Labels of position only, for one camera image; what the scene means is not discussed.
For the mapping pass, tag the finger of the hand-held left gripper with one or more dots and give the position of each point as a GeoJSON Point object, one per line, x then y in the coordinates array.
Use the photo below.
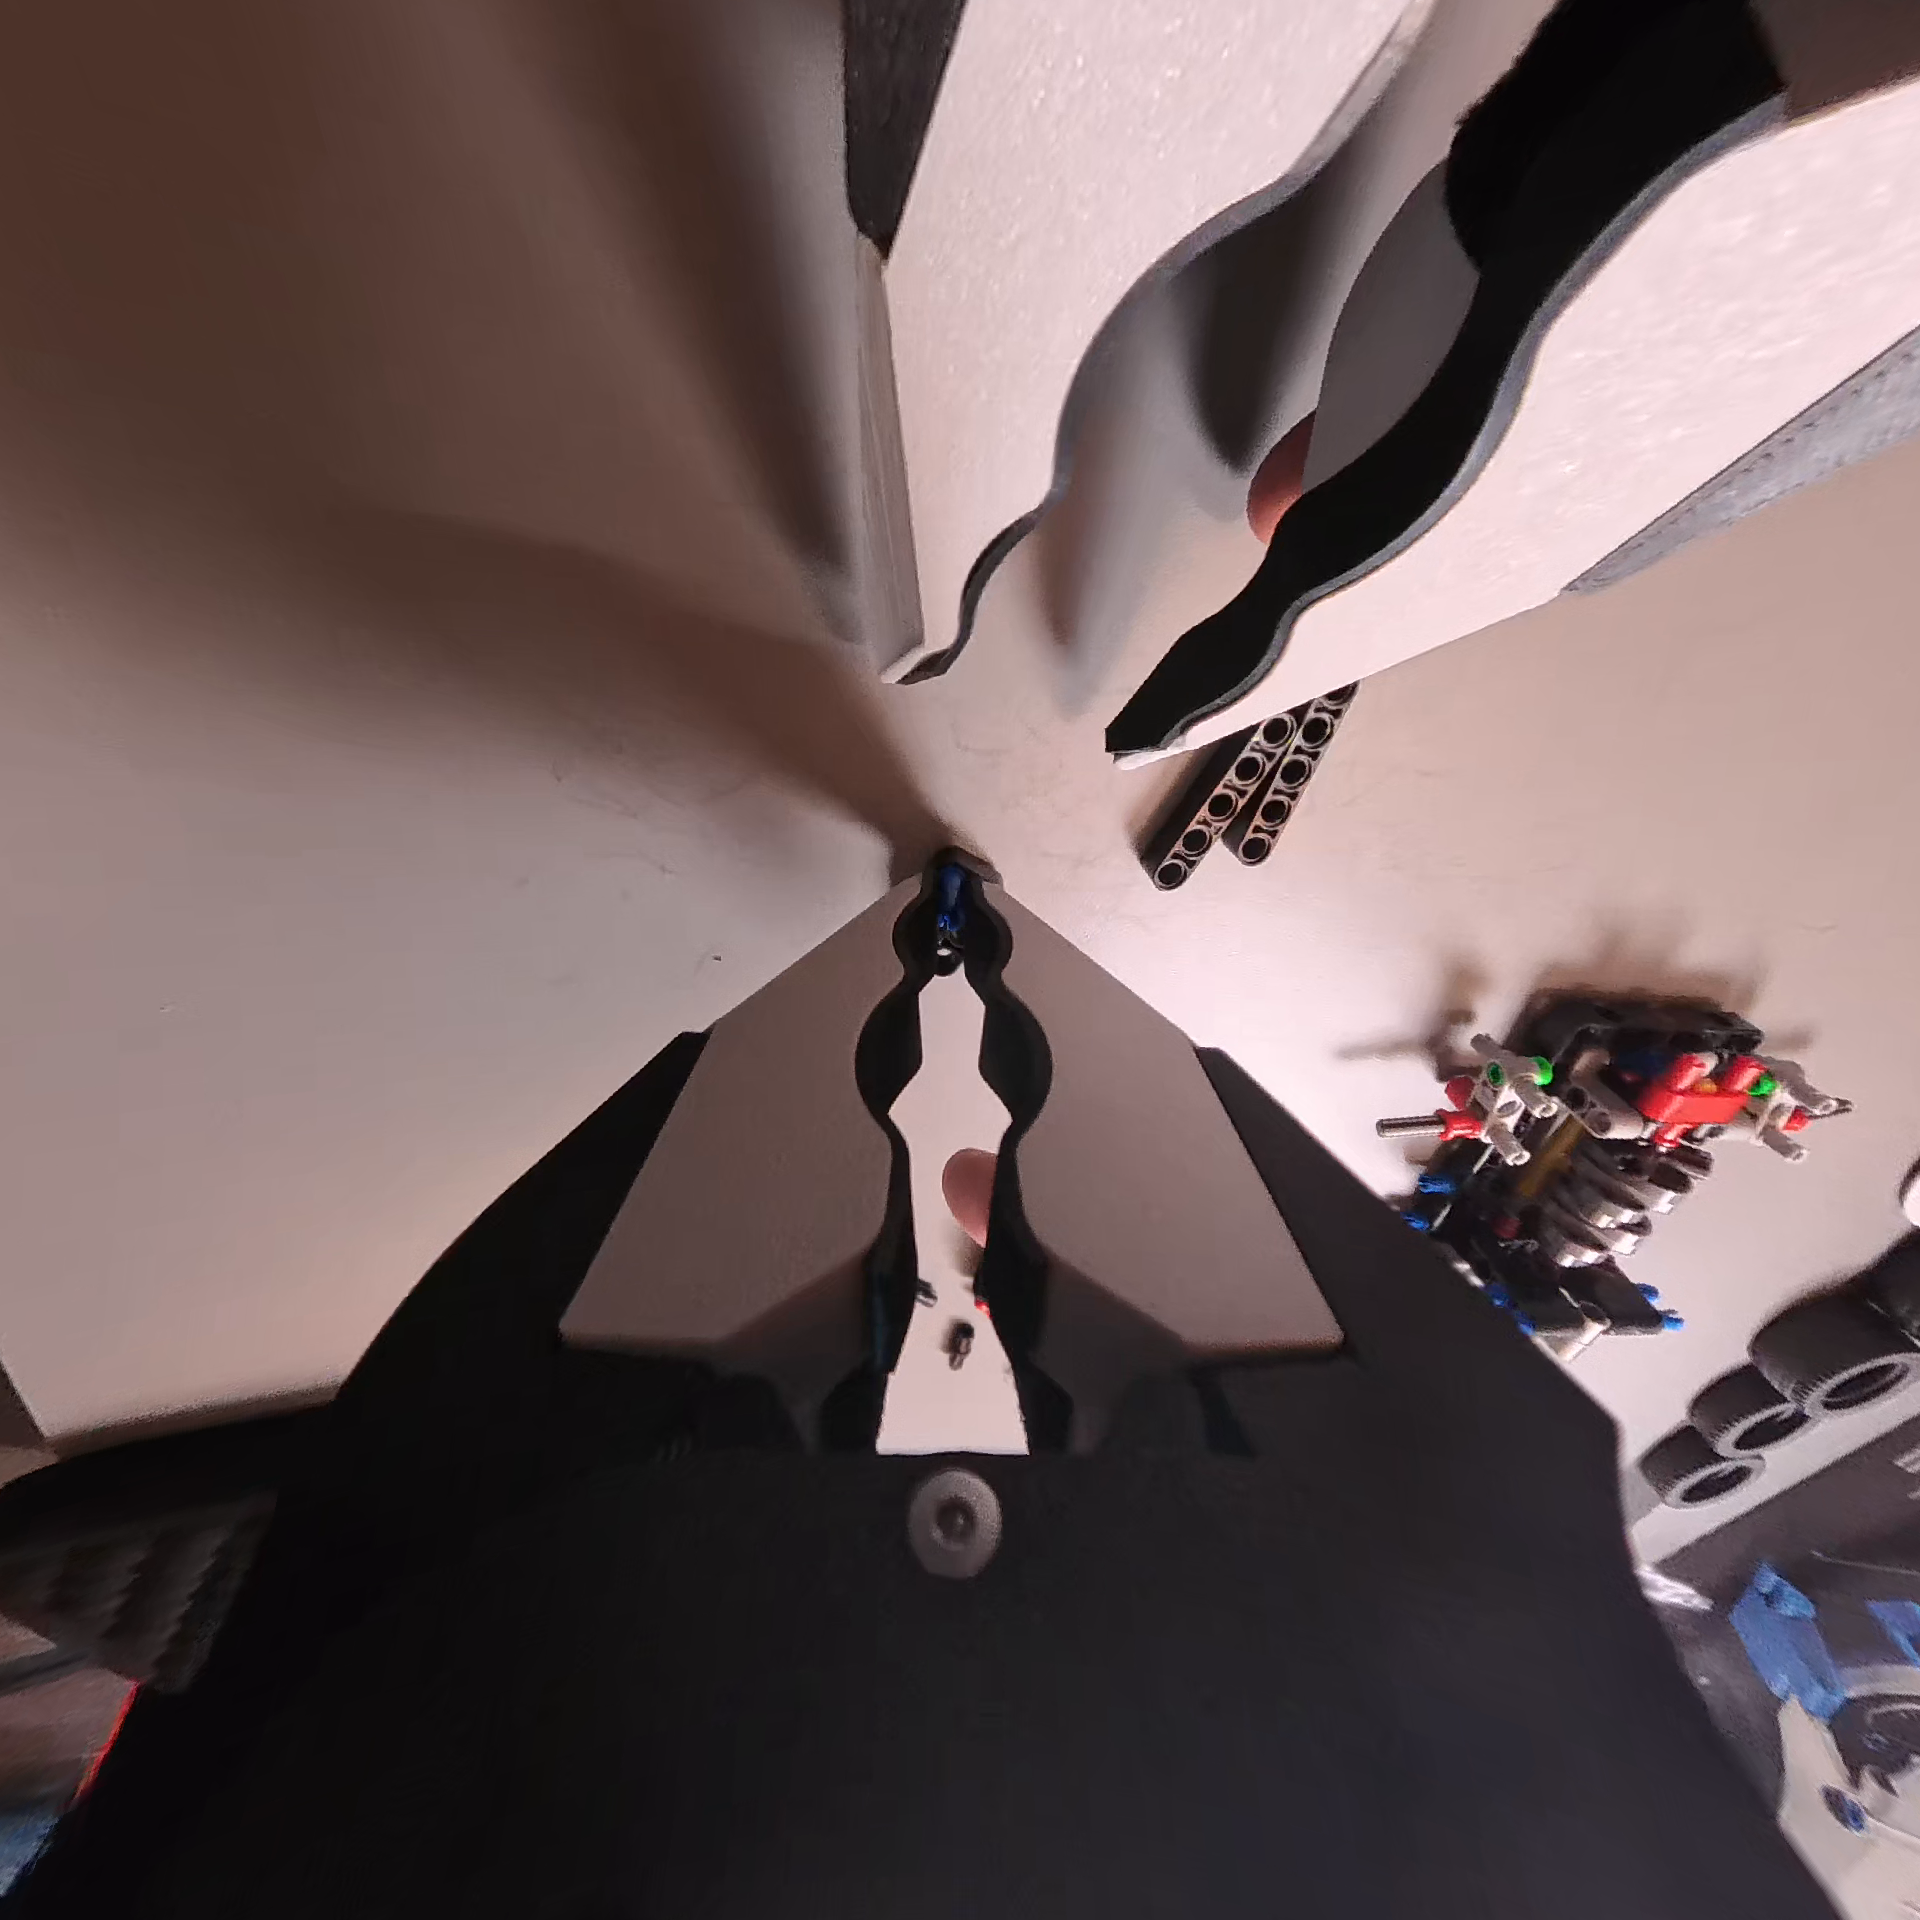
{"type": "Point", "coordinates": [1050, 151]}
{"type": "Point", "coordinates": [1651, 375]}

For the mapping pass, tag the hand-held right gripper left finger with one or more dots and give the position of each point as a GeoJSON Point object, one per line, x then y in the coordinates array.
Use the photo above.
{"type": "Point", "coordinates": [734, 1184]}

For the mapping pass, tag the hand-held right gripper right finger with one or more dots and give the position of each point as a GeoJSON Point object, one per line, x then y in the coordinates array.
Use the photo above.
{"type": "Point", "coordinates": [1154, 1200]}

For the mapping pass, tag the blue lego pin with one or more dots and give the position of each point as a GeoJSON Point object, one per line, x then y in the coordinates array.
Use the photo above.
{"type": "Point", "coordinates": [945, 900]}

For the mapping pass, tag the black double lego beam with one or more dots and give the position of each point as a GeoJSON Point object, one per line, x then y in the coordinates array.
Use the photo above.
{"type": "Point", "coordinates": [1245, 794]}

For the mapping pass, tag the lego car chassis assembly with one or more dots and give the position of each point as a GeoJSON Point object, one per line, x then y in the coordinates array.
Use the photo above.
{"type": "Point", "coordinates": [1590, 1170]}

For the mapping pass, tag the lego car set box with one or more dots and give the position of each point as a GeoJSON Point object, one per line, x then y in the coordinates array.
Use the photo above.
{"type": "Point", "coordinates": [1801, 1724]}

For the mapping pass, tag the person's left hand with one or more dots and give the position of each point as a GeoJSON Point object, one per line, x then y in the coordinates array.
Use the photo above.
{"type": "Point", "coordinates": [1278, 481]}

